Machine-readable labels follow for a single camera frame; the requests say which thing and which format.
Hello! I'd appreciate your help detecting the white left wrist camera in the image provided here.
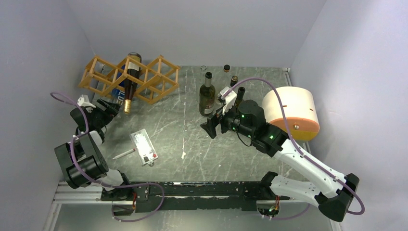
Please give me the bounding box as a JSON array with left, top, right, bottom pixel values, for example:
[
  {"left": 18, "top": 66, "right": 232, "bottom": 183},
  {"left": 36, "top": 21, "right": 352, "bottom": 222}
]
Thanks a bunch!
[{"left": 77, "top": 94, "right": 96, "bottom": 108}]

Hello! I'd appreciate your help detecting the clear plastic blister package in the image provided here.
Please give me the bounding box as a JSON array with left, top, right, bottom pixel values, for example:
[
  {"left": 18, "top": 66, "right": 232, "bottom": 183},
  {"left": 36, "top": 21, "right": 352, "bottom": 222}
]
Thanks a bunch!
[{"left": 129, "top": 129, "right": 158, "bottom": 167}]

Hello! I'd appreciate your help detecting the clear round glass bottle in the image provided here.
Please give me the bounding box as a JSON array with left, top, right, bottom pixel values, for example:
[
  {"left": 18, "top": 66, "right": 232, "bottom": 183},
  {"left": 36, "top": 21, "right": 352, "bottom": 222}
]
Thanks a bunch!
[{"left": 216, "top": 64, "right": 230, "bottom": 103}]

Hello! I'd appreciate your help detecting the wooden wine rack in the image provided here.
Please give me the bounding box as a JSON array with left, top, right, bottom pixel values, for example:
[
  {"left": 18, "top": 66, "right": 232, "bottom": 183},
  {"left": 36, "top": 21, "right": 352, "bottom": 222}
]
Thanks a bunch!
[{"left": 78, "top": 55, "right": 181, "bottom": 104}]

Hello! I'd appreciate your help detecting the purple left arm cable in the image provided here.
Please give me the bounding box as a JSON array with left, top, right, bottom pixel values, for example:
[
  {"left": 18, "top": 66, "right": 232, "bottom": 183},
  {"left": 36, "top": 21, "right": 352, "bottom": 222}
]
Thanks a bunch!
[{"left": 50, "top": 92, "right": 135, "bottom": 189}]

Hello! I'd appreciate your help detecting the white pink marker pen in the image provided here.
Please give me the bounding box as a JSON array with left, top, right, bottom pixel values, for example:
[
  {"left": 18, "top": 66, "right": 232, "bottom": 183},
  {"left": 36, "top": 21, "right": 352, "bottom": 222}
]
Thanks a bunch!
[{"left": 113, "top": 148, "right": 136, "bottom": 160}]

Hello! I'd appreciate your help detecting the clear whisky bottle black label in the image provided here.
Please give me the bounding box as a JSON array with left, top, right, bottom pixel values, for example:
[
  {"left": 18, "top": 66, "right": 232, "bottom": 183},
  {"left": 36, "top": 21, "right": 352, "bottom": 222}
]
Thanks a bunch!
[{"left": 230, "top": 75, "right": 239, "bottom": 88}]

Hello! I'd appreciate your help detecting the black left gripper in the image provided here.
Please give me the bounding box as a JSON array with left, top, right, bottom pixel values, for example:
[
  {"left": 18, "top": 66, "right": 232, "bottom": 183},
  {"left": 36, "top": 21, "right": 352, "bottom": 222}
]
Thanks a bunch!
[{"left": 88, "top": 99, "right": 121, "bottom": 128}]

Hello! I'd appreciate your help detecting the red wine bottle gold cap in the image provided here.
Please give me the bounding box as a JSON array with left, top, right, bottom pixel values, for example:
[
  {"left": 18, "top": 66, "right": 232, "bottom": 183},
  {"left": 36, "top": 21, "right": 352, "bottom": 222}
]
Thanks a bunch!
[{"left": 124, "top": 62, "right": 140, "bottom": 114}]

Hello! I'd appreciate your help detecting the cream orange cylindrical drawer box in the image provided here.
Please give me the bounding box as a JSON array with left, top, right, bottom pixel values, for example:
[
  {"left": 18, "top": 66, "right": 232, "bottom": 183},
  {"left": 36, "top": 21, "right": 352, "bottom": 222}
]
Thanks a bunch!
[{"left": 262, "top": 86, "right": 320, "bottom": 141}]

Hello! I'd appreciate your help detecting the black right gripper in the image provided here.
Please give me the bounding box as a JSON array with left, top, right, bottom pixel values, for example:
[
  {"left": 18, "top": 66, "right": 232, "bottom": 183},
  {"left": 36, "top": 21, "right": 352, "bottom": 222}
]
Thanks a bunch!
[{"left": 200, "top": 100, "right": 255, "bottom": 139}]

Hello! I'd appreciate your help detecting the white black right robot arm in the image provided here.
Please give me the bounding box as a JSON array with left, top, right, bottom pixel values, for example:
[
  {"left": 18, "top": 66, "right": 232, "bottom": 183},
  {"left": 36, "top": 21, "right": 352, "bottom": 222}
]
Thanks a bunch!
[{"left": 200, "top": 100, "right": 360, "bottom": 222}]

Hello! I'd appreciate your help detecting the dark bottle silver cap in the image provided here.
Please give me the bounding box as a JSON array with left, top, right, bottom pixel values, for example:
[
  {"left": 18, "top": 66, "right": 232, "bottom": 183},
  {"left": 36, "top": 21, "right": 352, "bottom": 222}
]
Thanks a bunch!
[{"left": 199, "top": 72, "right": 216, "bottom": 116}]

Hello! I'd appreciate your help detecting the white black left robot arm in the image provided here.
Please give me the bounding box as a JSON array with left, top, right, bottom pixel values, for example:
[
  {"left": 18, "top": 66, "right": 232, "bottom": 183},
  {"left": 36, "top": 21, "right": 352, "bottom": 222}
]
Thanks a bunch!
[{"left": 54, "top": 96, "right": 133, "bottom": 200}]

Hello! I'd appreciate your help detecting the blue labelled clear bottle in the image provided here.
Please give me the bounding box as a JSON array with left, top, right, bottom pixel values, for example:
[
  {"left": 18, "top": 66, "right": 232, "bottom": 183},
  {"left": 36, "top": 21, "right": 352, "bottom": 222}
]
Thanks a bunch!
[{"left": 110, "top": 71, "right": 126, "bottom": 106}]

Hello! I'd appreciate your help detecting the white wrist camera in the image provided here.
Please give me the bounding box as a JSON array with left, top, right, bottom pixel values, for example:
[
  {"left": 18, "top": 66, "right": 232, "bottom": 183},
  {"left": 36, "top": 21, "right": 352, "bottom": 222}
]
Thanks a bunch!
[
  {"left": 217, "top": 86, "right": 237, "bottom": 115},
  {"left": 77, "top": 94, "right": 96, "bottom": 108}
]

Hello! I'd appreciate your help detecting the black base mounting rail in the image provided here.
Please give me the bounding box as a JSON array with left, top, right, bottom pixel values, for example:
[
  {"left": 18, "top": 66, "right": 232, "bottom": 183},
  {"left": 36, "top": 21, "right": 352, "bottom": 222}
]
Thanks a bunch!
[{"left": 100, "top": 172, "right": 278, "bottom": 215}]

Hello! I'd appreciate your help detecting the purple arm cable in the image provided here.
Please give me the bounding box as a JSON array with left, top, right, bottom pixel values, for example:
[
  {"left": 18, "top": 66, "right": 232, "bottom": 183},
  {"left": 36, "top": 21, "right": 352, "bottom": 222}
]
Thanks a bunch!
[
  {"left": 221, "top": 77, "right": 366, "bottom": 216},
  {"left": 50, "top": 92, "right": 135, "bottom": 189}
]

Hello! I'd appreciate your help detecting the dark green wine bottle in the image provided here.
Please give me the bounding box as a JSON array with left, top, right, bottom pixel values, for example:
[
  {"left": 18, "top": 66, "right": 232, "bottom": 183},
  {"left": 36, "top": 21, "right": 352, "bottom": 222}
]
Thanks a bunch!
[{"left": 235, "top": 87, "right": 246, "bottom": 107}]

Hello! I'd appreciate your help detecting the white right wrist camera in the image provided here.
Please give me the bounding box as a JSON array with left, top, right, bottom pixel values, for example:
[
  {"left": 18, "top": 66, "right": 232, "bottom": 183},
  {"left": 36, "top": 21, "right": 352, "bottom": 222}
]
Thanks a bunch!
[{"left": 217, "top": 86, "right": 237, "bottom": 115}]

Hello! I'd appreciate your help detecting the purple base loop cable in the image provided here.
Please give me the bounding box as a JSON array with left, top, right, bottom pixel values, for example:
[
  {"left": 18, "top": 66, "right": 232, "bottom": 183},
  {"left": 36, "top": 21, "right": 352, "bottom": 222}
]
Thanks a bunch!
[{"left": 111, "top": 182, "right": 165, "bottom": 223}]

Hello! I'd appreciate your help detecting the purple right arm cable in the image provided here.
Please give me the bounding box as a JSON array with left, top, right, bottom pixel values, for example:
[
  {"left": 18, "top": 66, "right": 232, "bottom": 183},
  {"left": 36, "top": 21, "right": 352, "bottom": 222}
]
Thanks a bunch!
[{"left": 221, "top": 77, "right": 366, "bottom": 216}]

